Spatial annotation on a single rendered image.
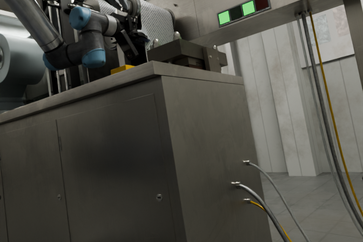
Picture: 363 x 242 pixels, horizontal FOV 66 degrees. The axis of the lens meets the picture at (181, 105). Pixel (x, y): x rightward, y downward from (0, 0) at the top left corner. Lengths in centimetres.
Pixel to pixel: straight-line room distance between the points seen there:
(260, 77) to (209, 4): 238
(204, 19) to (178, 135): 78
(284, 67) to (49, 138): 268
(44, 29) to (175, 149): 56
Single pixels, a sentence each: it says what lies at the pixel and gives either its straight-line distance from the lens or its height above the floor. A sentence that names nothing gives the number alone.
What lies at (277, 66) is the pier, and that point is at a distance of 340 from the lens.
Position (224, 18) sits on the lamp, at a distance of 139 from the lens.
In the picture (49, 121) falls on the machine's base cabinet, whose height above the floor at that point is 81.
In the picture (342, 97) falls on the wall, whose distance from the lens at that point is 335.
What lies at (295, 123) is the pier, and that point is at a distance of 333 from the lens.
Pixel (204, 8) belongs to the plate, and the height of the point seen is 127.
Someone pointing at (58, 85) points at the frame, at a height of 99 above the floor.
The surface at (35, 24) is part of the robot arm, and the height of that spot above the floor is 109.
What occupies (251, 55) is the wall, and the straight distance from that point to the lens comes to 381.
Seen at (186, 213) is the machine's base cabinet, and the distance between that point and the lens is 82.
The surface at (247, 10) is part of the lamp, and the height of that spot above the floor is 118.
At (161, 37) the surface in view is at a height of 113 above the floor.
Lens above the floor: 70
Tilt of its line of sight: 5 degrees up
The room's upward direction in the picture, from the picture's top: 9 degrees counter-clockwise
